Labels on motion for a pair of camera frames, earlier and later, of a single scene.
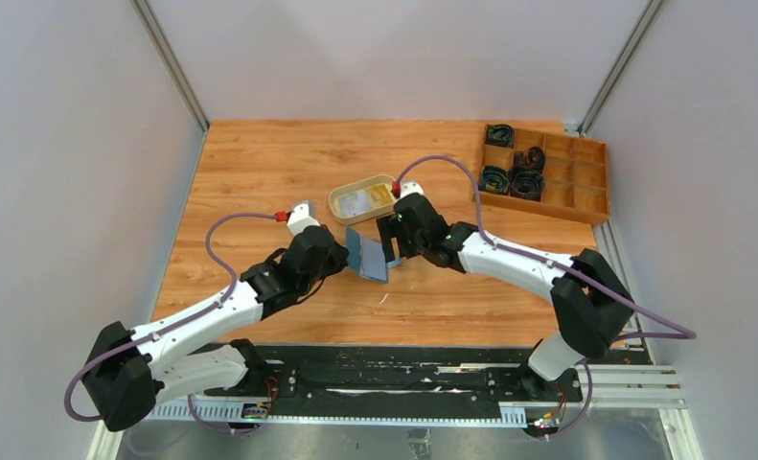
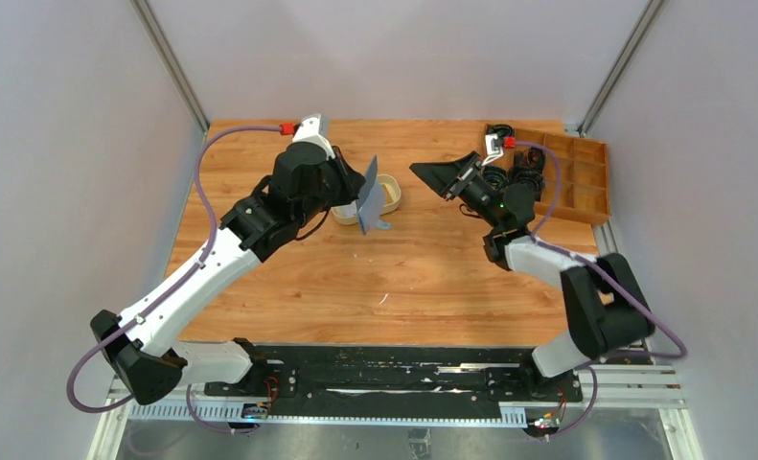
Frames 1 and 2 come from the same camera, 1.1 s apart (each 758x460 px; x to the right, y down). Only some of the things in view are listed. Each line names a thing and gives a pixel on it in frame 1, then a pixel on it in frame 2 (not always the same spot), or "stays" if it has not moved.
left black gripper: (339, 260) → (352, 181)
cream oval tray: (362, 200) stays
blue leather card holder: (366, 257) → (370, 202)
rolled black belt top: (499, 134) stays
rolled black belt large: (525, 182) stays
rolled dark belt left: (493, 179) stays
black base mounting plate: (494, 376) stays
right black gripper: (389, 227) → (440, 176)
